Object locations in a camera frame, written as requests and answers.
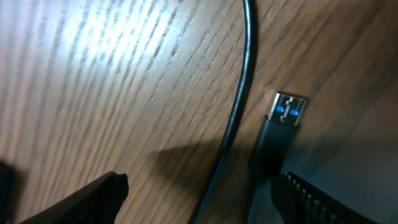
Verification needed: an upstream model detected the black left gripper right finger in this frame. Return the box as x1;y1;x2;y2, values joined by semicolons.
271;172;376;224

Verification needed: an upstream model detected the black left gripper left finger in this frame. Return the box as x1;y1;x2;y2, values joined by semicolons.
21;171;129;224

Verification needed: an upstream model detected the black thin cable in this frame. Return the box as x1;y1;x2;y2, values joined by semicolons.
188;0;308;224

